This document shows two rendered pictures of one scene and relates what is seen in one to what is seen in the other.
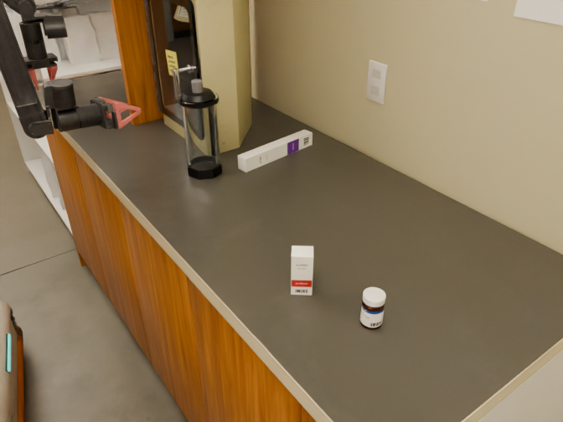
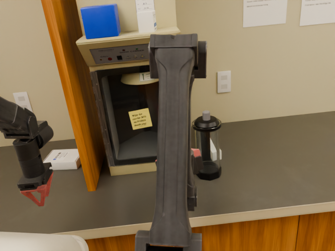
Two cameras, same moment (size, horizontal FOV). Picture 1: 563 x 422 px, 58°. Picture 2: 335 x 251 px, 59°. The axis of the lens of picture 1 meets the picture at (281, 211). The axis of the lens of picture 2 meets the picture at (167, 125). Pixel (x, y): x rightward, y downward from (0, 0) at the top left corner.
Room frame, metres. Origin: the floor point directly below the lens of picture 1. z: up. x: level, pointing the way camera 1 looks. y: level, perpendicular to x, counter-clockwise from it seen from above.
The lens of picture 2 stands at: (0.86, 1.13, 1.63)
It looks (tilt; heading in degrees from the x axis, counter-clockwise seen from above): 25 degrees down; 305
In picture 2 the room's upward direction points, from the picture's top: 6 degrees counter-clockwise
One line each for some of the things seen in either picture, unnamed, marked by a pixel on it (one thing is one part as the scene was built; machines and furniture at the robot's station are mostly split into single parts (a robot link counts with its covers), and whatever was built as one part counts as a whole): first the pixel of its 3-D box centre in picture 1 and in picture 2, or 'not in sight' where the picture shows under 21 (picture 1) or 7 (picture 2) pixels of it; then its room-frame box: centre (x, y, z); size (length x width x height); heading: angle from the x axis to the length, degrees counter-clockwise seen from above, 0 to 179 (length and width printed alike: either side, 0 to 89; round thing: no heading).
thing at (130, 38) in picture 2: not in sight; (131, 49); (1.50, 0.36, 1.46); 0.32 x 0.11 x 0.10; 36
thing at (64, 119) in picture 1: (66, 117); not in sight; (1.22, 0.55, 1.14); 0.07 x 0.06 x 0.07; 126
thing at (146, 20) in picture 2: not in sight; (146, 21); (1.45, 0.33, 1.54); 0.05 x 0.05 x 0.06; 26
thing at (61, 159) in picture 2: not in sight; (64, 159); (1.94, 0.42, 0.96); 0.16 x 0.12 x 0.04; 28
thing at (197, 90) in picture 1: (198, 92); (206, 119); (1.31, 0.22, 1.18); 0.09 x 0.09 x 0.07
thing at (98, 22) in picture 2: not in sight; (101, 21); (1.57, 0.41, 1.56); 0.10 x 0.10 x 0.09; 36
